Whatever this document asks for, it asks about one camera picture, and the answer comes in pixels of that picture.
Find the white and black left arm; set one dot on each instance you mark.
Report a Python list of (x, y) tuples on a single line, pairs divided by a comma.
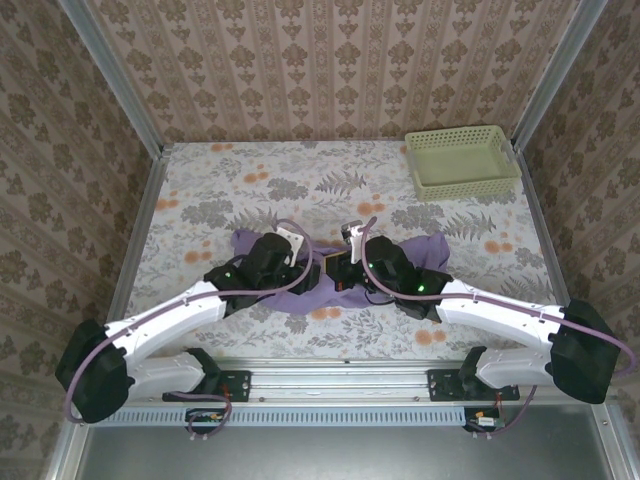
[(165, 325)]

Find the small black connector board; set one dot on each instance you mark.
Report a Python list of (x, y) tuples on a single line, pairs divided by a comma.
[(482, 421), (205, 417)]

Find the floral print tablecloth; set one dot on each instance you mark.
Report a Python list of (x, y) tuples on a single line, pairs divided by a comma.
[(250, 175)]

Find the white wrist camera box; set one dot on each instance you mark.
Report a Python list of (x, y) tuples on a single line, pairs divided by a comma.
[(354, 245), (295, 240)]

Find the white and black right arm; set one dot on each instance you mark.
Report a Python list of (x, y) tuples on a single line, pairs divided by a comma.
[(500, 320)]

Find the aluminium frame post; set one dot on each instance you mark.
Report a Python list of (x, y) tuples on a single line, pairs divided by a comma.
[(110, 75), (557, 75)]

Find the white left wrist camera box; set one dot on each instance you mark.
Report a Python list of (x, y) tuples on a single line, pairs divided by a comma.
[(295, 240)]

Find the aluminium table side rail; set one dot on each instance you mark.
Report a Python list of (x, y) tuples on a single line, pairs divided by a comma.
[(542, 225), (143, 220)]

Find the grey metal panel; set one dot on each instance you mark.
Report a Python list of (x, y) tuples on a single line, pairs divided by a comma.
[(325, 455)]

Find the purple t-shirt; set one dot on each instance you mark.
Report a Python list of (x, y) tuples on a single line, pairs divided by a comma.
[(325, 300)]

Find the pale green plastic basket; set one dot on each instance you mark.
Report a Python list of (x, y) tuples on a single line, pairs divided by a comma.
[(460, 165)]

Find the aluminium front rail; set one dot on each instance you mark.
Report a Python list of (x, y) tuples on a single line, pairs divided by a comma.
[(340, 380)]

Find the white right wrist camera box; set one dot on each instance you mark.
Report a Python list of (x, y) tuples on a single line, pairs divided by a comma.
[(354, 245)]

